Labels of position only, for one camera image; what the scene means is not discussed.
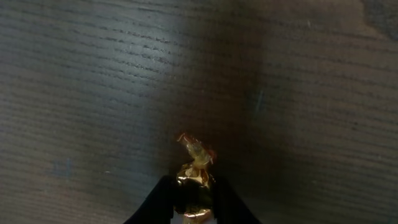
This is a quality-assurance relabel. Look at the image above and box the gold candy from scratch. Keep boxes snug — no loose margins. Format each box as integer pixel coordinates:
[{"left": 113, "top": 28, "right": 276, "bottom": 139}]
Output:
[{"left": 173, "top": 133, "right": 218, "bottom": 224}]

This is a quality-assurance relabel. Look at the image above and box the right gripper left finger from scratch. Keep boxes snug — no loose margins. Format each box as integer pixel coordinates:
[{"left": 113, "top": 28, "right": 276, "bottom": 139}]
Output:
[{"left": 123, "top": 174, "right": 175, "bottom": 224}]

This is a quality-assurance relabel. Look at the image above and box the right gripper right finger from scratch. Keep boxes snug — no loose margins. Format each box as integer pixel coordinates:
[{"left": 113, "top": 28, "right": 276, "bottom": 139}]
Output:
[{"left": 212, "top": 175, "right": 262, "bottom": 224}]

